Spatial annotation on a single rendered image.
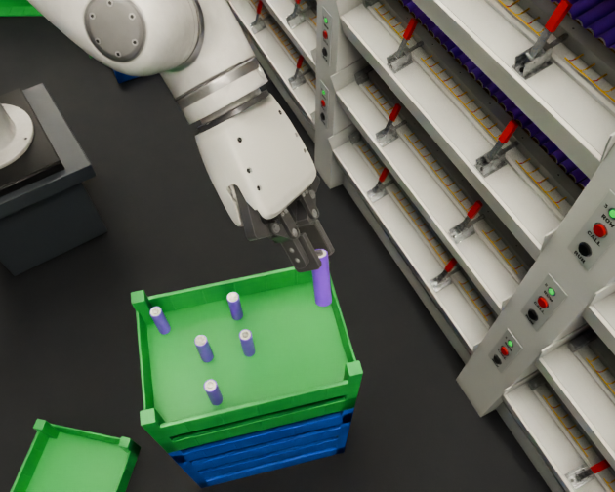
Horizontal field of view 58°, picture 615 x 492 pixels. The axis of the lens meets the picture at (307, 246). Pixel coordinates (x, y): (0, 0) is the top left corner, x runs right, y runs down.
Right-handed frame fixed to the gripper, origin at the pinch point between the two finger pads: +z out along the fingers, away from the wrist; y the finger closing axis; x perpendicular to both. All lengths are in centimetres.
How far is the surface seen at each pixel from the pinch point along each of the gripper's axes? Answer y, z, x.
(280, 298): -16.2, 15.2, -26.3
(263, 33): -100, -26, -69
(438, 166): -57, 15, -13
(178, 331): -3.5, 11.1, -36.7
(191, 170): -64, -2, -86
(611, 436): -26, 53, 12
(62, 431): 5, 28, -84
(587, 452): -34, 66, 3
